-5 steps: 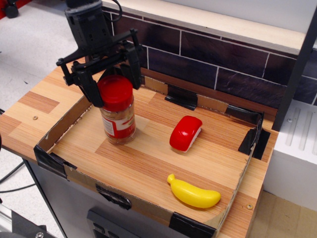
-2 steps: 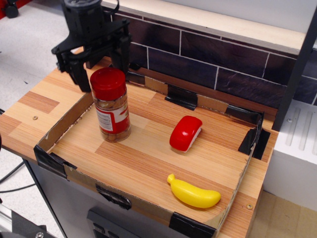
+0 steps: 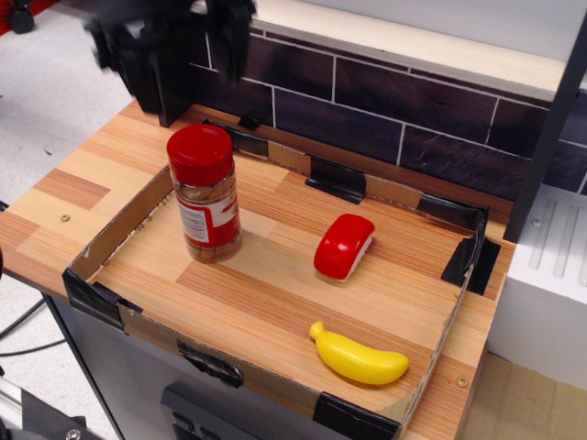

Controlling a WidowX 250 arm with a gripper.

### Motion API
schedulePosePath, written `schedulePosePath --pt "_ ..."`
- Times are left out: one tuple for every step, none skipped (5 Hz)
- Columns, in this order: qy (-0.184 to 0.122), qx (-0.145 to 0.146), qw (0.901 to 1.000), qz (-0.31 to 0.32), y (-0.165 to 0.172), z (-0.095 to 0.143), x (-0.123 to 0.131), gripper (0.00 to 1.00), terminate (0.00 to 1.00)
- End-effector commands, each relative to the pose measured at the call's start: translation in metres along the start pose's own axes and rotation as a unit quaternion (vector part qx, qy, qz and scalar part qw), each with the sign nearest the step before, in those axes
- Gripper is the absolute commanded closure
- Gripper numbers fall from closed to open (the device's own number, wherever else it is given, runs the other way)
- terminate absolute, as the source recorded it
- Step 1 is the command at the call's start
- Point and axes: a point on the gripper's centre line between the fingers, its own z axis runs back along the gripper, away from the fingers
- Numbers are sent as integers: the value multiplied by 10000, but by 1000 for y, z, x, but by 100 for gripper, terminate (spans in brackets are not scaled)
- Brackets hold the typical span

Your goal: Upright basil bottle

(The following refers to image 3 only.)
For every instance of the red-capped spice bottle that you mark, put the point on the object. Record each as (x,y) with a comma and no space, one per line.
(203,175)

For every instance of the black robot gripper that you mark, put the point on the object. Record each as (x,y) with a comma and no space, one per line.
(125,33)

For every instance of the taped cardboard fence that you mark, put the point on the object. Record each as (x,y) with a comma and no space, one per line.
(227,344)

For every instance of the yellow toy banana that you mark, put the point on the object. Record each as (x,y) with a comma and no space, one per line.
(355,361)

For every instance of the red toy sushi piece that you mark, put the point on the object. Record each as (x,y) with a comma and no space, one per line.
(343,246)

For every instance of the black shelf post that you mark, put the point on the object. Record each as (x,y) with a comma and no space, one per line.
(562,104)

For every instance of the black wheel red frame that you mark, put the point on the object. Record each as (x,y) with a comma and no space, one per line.
(19,16)

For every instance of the dark brick backsplash panel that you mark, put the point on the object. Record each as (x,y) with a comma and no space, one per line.
(456,110)

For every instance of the black metal bracket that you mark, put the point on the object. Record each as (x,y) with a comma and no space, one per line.
(24,416)

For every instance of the white grooved block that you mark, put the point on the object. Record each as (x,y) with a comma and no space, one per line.
(540,321)

